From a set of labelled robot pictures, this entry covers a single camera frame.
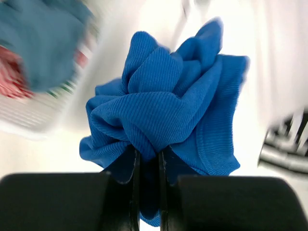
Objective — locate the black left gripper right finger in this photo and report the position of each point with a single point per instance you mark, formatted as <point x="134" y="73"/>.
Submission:
<point x="192" y="202"/>

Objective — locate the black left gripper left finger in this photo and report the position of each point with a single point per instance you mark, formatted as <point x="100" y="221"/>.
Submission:
<point x="101" y="201"/>

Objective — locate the bright blue tank top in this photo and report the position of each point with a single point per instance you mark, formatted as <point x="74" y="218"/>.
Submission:
<point x="184" y="100"/>

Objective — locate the red white striped tank top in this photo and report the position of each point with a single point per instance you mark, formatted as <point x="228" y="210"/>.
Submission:
<point x="12" y="82"/>

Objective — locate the grey blue tank top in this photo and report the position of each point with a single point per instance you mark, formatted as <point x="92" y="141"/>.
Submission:
<point x="46" y="35"/>

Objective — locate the black white striped tank top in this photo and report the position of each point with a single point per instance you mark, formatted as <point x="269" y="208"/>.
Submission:
<point x="286" y="143"/>

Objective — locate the green white striped tank top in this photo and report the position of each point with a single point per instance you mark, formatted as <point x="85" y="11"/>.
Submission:
<point x="66" y="88"/>

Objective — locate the white plastic perforated basket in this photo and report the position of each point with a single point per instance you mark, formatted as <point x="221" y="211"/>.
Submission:
<point x="35" y="117"/>

